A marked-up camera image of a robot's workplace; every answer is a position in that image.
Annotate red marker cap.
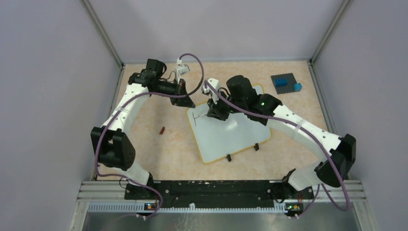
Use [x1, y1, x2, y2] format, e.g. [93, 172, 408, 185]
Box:
[159, 127, 165, 135]

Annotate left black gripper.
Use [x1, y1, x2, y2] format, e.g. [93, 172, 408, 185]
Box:
[153, 77, 195, 108]

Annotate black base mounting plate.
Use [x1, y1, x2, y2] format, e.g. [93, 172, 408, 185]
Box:
[124, 180, 314, 208]

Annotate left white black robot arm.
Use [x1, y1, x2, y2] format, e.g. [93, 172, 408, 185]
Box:
[90, 57, 195, 199]

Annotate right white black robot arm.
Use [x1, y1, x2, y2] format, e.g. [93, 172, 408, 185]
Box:
[202, 75, 356, 198]

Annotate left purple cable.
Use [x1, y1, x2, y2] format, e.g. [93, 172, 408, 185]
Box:
[94, 53, 205, 220]

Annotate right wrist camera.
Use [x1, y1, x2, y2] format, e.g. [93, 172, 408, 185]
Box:
[201, 78, 221, 96]

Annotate blue lego brick on plate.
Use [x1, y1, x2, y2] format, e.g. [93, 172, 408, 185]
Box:
[274, 78, 289, 87]

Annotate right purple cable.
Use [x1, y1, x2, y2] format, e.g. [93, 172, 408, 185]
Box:
[204, 79, 351, 218]

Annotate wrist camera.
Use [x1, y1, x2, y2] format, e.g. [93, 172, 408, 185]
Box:
[201, 78, 221, 96]
[175, 58, 191, 79]

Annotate white cable duct rail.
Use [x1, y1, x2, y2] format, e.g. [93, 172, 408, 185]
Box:
[88, 202, 287, 213]

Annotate purple cable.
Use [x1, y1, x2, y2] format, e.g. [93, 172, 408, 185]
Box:
[94, 53, 205, 220]
[204, 79, 351, 218]

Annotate yellow framed whiteboard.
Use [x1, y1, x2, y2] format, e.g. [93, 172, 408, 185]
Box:
[186, 103, 272, 164]

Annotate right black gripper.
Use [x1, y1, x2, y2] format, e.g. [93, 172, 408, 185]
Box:
[207, 89, 246, 121]

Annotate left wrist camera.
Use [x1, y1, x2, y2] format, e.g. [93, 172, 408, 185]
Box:
[175, 58, 191, 79]

